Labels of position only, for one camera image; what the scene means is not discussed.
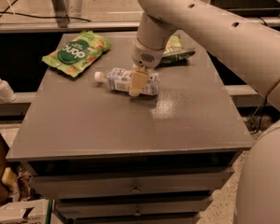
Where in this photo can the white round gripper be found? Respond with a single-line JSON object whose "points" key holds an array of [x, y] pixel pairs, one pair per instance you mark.
{"points": [[146, 57]]}

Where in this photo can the blue labelled plastic bottle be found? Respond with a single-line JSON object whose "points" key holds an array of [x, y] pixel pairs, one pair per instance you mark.
{"points": [[119, 79]]}

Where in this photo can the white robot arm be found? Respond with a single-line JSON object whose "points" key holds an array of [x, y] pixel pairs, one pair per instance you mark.
{"points": [[252, 52]]}

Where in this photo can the white pump dispenser bottle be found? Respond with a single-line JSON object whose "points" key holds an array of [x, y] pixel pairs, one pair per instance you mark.
{"points": [[7, 95]]}

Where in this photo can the small green chip bag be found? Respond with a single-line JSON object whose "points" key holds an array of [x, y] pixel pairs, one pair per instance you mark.
{"points": [[175, 51]]}

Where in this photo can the large green snack bag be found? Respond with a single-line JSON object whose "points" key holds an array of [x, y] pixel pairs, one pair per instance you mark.
{"points": [[79, 53]]}

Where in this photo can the grey drawer cabinet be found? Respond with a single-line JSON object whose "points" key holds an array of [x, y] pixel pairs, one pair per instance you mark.
{"points": [[105, 157]]}

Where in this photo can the white box lower left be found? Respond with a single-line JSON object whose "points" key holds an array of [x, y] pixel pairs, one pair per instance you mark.
{"points": [[32, 212]]}

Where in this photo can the metal frame rail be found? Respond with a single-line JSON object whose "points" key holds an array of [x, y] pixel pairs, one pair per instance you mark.
{"points": [[44, 27]]}

